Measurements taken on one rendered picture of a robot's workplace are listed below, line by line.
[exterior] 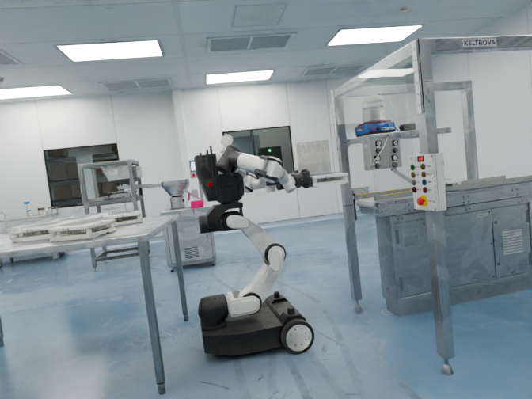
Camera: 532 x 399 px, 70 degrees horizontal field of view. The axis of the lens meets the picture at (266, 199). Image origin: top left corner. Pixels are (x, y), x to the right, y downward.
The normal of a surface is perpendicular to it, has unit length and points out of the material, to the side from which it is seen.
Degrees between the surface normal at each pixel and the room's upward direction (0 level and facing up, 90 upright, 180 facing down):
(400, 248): 90
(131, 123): 90
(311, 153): 90
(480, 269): 90
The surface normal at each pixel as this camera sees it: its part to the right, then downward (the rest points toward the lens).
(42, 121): 0.15, 0.05
